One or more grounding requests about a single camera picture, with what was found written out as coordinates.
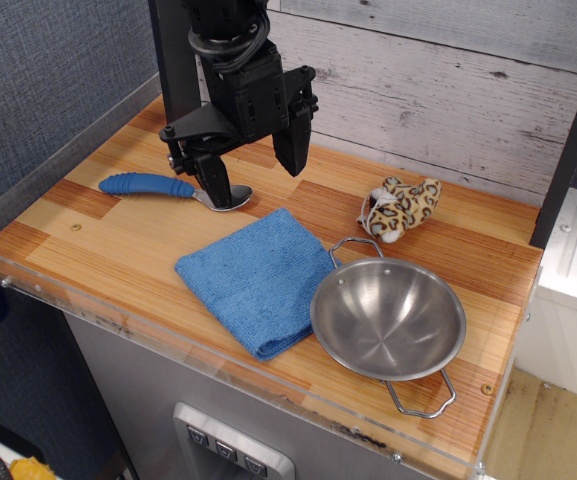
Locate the dark vertical post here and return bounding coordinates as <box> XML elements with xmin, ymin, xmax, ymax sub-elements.
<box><xmin>148</xmin><ymin>0</ymin><xmax>202</xmax><ymax>123</ymax></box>
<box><xmin>529</xmin><ymin>112</ymin><xmax>577</xmax><ymax>249</ymax></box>

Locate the blue handled metal spoon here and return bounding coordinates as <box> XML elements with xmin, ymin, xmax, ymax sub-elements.
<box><xmin>98</xmin><ymin>172</ymin><xmax>253</xmax><ymax>212</ymax></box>

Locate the blue towel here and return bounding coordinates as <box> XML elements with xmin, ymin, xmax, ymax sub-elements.
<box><xmin>175</xmin><ymin>208</ymin><xmax>333</xmax><ymax>361</ymax></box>

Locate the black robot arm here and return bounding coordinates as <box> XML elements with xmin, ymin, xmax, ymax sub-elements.
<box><xmin>149</xmin><ymin>1</ymin><xmax>318</xmax><ymax>209</ymax></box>

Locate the clear acrylic table guard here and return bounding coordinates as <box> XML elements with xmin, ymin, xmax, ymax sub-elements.
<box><xmin>0</xmin><ymin>79</ymin><xmax>542</xmax><ymax>479</ymax></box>

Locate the white grooved side cabinet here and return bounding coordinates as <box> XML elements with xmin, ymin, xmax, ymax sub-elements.
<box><xmin>515</xmin><ymin>188</ymin><xmax>577</xmax><ymax>394</ymax></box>

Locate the dark right vertical post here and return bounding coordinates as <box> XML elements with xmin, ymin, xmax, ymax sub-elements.
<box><xmin>529</xmin><ymin>112</ymin><xmax>577</xmax><ymax>249</ymax></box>

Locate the yellow object at bottom left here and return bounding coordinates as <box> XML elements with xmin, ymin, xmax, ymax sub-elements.
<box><xmin>9</xmin><ymin>457</ymin><xmax>57</xmax><ymax>480</ymax></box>

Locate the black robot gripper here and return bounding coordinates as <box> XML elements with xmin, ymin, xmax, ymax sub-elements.
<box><xmin>160</xmin><ymin>42</ymin><xmax>318</xmax><ymax>209</ymax></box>

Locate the leopard print plush toy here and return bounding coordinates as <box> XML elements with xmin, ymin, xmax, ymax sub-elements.
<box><xmin>357</xmin><ymin>177</ymin><xmax>443</xmax><ymax>244</ymax></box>

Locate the stainless steel bowl with handles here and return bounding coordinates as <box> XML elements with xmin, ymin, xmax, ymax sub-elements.
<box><xmin>310</xmin><ymin>238</ymin><xmax>467</xmax><ymax>419</ymax></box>

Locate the dark left vertical post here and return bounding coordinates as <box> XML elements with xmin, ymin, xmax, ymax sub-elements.
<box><xmin>148</xmin><ymin>0</ymin><xmax>202</xmax><ymax>123</ymax></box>

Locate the silver dispenser button panel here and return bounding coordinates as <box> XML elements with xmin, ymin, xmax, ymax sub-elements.
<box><xmin>173</xmin><ymin>402</ymin><xmax>296</xmax><ymax>479</ymax></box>

